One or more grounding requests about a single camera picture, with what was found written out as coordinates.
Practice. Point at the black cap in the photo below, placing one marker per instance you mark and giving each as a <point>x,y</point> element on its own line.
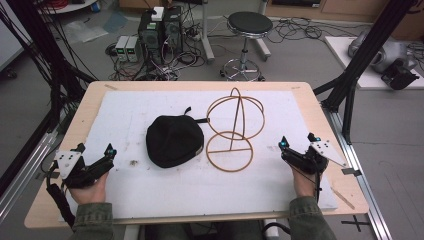
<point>173,141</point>

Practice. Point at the black frame post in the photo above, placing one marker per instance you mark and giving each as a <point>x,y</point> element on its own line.
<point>36,36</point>
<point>373,46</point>

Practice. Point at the person's left hand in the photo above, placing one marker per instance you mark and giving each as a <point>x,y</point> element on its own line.
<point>90,193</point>

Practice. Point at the white desk leg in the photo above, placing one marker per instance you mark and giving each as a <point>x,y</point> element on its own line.
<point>207,36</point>
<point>263,46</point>

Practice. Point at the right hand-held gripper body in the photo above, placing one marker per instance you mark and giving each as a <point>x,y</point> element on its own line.
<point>310,161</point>

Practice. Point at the white tube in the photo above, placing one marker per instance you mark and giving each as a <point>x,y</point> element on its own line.
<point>271,230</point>

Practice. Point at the white floor platform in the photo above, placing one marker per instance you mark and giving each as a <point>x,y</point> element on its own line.
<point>340,53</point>

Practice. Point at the white power supply unit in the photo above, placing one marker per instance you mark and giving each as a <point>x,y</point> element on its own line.
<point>121,48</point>
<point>134,49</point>

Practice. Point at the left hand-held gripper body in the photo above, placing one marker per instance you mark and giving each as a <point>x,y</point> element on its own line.
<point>68,161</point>

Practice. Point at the black computer tower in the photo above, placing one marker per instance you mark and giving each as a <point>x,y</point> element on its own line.
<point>151,40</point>
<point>172,31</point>

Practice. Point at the white table mat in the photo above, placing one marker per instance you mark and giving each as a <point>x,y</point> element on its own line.
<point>140,190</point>

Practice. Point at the aluminium rail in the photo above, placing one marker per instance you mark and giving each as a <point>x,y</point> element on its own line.
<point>363,186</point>
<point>30,163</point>

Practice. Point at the grey robot head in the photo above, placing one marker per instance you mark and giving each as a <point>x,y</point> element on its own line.
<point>390,55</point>

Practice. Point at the small white box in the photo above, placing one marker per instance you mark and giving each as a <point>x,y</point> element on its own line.
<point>157,13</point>

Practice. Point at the person's right hand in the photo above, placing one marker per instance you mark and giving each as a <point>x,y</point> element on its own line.
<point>303,183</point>

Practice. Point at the black round stool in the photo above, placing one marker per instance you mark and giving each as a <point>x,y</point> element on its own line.
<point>250,22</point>

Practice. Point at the clear plastic sheet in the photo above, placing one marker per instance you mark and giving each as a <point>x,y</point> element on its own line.
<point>83,31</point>

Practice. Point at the grey tape tab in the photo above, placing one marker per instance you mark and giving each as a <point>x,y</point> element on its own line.
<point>351,171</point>

